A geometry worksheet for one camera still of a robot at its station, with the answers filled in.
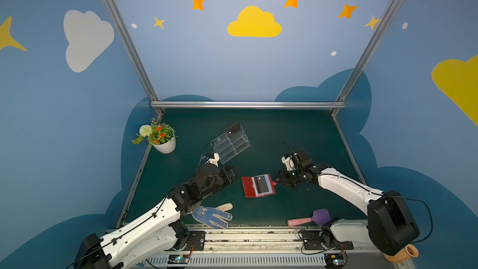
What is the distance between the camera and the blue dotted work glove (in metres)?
0.80

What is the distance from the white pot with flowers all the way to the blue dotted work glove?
37cm

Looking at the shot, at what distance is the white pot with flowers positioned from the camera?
3.00 ft
